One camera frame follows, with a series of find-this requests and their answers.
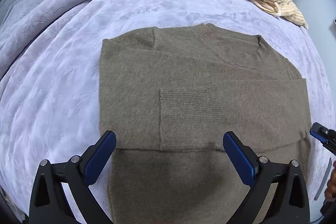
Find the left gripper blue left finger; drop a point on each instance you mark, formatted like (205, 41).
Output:
(48, 202)

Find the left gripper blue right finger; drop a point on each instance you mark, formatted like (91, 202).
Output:
(290, 203)

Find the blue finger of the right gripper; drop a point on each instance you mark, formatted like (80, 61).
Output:
(319, 132)

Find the olive brown knit sweater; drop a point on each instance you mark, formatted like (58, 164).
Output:
(170, 94)

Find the person's hand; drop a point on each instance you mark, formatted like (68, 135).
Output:
(330, 191)

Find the lavender textured bed blanket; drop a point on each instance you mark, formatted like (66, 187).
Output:
(50, 77)

